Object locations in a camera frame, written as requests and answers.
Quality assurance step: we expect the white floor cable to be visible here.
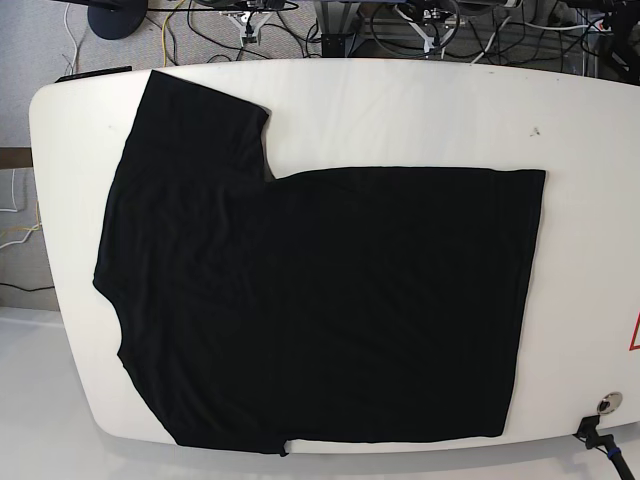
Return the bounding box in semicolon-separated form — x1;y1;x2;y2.
62;0;81;76

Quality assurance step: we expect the yellow floor cable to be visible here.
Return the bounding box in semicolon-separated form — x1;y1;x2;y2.
160;0;187;68

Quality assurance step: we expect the red warning triangle sticker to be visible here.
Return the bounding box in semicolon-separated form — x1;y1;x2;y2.
629;315;640;351

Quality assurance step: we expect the dark round stand base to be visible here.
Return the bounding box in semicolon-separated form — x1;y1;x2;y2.
87;0;148;40

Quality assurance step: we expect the black clamp with cable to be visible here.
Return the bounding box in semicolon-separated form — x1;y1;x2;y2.
574;415;635;480

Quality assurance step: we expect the right table grommet hole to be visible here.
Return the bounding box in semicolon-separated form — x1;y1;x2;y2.
597;392;623;416

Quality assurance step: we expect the black T-shirt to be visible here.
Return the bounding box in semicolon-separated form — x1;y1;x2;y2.
93;72;546;454

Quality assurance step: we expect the aluminium frame post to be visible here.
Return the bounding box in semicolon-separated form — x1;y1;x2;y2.
313;1;361;58

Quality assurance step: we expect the black bar at table edge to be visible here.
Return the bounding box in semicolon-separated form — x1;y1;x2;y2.
54;66;133;83

